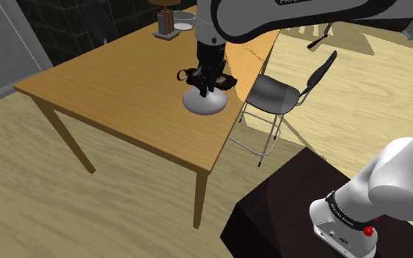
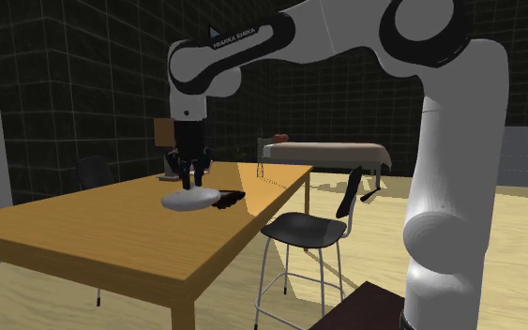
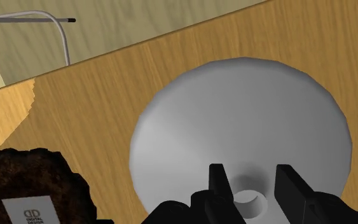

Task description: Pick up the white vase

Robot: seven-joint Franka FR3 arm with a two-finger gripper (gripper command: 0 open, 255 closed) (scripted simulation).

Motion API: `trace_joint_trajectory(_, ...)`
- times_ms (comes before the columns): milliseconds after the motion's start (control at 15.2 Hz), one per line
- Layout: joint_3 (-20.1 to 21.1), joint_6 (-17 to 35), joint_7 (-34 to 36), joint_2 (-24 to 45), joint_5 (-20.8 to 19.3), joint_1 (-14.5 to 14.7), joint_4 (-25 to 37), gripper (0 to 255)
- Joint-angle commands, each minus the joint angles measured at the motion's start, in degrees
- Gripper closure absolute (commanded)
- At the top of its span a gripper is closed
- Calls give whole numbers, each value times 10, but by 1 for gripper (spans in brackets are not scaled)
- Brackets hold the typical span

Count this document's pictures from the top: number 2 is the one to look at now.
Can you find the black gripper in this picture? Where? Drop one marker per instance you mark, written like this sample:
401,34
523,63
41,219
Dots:
189,137

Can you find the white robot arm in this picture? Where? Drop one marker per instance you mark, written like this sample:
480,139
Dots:
455,182

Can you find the white round plate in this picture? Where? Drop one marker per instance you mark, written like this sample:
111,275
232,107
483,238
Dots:
190,200

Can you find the dark flat object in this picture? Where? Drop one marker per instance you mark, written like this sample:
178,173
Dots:
230,198

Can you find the brown square lamp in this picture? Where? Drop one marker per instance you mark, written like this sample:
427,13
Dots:
164,132

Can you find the wooden table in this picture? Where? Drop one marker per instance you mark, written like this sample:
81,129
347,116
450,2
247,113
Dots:
108,233

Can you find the black chair with metal legs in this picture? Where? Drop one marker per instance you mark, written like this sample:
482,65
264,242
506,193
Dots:
302,228

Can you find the bed with beige cover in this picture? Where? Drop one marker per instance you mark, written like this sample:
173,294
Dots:
327,153

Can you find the dark robot stand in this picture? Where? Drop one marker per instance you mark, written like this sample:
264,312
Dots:
364,308

